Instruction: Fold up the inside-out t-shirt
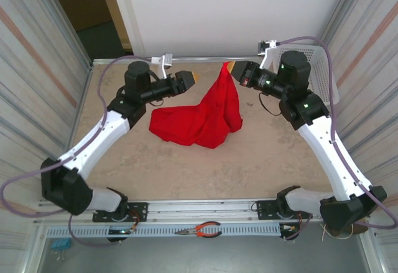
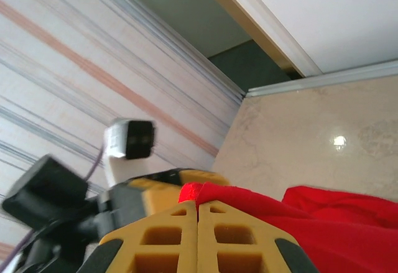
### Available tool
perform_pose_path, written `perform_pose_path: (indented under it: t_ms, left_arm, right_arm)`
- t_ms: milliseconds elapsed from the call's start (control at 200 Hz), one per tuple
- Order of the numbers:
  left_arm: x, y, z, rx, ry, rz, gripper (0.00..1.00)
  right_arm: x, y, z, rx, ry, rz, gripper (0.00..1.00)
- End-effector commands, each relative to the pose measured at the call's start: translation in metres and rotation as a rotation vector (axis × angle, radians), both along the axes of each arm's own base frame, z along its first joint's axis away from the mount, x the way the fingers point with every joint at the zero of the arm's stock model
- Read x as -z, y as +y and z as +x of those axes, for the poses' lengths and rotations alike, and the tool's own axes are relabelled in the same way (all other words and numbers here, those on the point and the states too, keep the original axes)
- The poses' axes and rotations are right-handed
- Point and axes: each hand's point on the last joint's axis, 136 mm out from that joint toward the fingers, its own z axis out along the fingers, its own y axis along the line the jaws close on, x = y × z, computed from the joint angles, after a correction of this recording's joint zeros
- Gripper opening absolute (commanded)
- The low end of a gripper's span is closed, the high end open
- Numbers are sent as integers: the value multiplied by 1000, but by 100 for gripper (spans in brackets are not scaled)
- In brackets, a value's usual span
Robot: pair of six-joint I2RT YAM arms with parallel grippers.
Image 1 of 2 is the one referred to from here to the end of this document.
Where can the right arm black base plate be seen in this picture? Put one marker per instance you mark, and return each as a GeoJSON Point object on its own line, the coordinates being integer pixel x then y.
{"type": "Point", "coordinates": [264, 212]}

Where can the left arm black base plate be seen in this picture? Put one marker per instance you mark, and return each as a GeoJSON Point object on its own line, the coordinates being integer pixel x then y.
{"type": "Point", "coordinates": [141, 212]}

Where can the red t-shirt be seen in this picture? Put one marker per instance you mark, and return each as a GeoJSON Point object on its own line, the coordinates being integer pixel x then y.
{"type": "Point", "coordinates": [192, 123]}

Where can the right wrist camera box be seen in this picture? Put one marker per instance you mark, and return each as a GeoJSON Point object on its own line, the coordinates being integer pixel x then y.
{"type": "Point", "coordinates": [263, 48]}

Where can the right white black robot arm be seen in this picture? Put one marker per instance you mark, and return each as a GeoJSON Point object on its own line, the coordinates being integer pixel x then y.
{"type": "Point", "coordinates": [329, 155]}

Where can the cream door frame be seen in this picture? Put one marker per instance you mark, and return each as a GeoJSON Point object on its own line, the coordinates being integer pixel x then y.
{"type": "Point", "coordinates": [124, 21]}

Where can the aluminium rear frame bar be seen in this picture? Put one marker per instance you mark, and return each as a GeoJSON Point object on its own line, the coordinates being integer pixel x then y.
{"type": "Point", "coordinates": [202, 59]}

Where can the white plastic mesh basket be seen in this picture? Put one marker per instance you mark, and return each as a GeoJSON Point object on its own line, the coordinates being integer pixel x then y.
{"type": "Point", "coordinates": [320, 71]}

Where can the aluminium mounting rail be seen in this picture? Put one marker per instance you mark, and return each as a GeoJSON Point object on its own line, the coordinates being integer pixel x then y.
{"type": "Point", "coordinates": [202, 212]}

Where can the blue binder clip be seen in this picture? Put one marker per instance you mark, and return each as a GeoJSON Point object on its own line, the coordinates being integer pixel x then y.
{"type": "Point", "coordinates": [60, 245]}

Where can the small circuit board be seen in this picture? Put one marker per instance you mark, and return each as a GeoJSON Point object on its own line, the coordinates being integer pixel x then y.
{"type": "Point", "coordinates": [290, 228]}
{"type": "Point", "coordinates": [119, 231]}

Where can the brown cloth bag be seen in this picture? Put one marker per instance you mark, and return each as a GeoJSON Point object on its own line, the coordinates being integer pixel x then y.
{"type": "Point", "coordinates": [360, 229]}

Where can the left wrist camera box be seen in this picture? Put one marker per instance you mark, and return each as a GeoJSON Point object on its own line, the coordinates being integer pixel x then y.
{"type": "Point", "coordinates": [167, 60]}

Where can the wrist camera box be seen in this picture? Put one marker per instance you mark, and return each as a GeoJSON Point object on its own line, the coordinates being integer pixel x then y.
{"type": "Point", "coordinates": [263, 48]}
{"type": "Point", "coordinates": [167, 60]}

